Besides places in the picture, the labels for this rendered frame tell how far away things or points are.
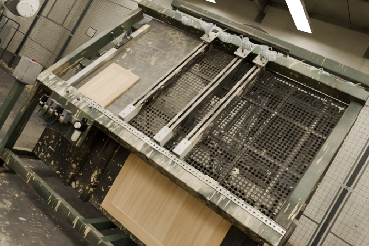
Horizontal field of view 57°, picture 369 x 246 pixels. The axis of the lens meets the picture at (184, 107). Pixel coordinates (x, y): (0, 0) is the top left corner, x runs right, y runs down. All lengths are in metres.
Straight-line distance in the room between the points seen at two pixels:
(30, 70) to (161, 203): 1.40
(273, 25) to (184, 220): 6.29
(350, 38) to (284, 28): 1.37
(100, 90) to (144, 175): 0.76
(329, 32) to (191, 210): 5.97
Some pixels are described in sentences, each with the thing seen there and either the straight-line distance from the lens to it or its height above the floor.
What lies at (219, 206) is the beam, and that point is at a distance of 2.02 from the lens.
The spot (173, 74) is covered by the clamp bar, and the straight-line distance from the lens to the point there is 2.65.
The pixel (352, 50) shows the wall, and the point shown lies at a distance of 7.49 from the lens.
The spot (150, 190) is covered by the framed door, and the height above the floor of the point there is 0.57.
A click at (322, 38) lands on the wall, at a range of 7.68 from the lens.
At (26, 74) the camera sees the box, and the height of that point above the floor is 0.82.
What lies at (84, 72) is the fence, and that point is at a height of 1.04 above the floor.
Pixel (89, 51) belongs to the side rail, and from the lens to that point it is 3.17.
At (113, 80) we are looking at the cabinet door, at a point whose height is 1.11.
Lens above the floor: 1.21
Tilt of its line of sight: level
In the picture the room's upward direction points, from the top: 30 degrees clockwise
